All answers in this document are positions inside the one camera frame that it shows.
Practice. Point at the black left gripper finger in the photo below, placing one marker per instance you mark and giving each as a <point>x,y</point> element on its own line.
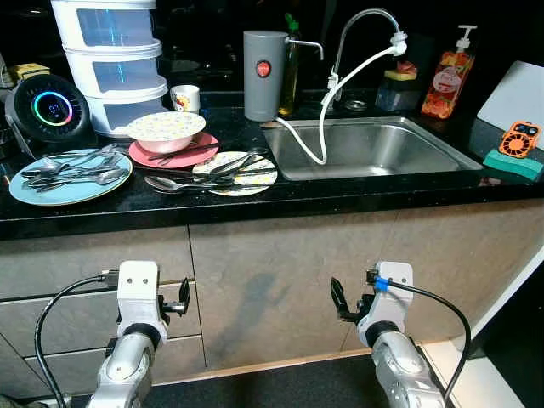
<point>184,293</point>

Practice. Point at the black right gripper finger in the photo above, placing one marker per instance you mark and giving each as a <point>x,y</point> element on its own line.
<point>339,293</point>

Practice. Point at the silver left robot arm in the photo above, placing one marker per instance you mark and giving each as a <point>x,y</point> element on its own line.
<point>127,365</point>

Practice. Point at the beige cabinet door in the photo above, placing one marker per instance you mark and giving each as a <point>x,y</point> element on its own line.
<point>272,289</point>
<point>476,246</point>

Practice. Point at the beige cabinet drawer front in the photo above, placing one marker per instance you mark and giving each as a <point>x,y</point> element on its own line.
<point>51,327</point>
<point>59,259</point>
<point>25,374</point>

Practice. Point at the black floor mat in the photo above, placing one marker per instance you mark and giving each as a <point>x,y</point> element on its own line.
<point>272,391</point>

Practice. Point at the white lemon print plate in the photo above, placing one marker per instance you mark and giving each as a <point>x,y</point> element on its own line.
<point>255,182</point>

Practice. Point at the pink plate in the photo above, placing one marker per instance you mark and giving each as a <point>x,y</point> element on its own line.
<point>197,155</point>

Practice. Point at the light blue plate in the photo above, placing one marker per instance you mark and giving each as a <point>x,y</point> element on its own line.
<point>68,194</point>

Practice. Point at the stainless steel sink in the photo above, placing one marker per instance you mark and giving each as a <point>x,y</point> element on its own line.
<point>382,149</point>

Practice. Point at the floral pink bowl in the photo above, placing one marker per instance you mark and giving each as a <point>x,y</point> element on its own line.
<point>166,127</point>

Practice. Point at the round chrome sink cap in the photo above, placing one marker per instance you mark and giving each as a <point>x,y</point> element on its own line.
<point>356,105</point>

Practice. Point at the white printed cup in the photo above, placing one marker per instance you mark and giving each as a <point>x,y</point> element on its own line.
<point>185,98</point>

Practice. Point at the black sponge holder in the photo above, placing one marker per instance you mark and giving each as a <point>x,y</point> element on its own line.
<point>395,95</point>

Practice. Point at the green sponge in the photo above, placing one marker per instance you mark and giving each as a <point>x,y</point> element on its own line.
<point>514,166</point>

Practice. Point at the grey water filter canister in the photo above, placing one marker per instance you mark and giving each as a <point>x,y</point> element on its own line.
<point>263,85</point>

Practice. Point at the olive oil glass bottle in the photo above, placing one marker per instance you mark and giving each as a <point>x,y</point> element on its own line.
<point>290,76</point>

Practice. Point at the yellow sponge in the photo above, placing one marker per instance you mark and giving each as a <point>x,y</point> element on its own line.
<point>399,75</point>

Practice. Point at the black round speaker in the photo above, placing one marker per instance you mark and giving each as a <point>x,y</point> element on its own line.
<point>51,108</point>

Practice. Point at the white tiered food container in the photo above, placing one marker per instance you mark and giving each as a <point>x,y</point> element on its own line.
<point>110,76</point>

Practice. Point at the orange and black gadget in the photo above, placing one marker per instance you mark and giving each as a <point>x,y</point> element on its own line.
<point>518,140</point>

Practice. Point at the orange dish soap pump bottle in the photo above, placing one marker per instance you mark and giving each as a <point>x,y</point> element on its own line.
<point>446,85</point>

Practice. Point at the chrome sink faucet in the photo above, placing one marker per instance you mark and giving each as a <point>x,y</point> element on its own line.
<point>341,55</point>

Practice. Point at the white cutting board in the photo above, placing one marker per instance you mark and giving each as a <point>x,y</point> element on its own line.
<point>518,98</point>

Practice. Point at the yellow box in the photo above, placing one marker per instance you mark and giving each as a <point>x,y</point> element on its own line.
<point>30,70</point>

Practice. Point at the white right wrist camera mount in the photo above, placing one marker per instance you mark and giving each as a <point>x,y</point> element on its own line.
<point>395,302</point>

